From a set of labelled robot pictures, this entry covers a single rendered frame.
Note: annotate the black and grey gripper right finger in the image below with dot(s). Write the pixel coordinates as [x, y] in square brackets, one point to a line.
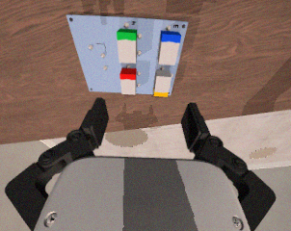
[256, 198]

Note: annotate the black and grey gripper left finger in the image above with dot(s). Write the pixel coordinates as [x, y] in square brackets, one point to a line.
[27, 190]

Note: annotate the white block with green end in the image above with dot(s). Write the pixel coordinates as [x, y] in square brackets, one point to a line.
[127, 45]

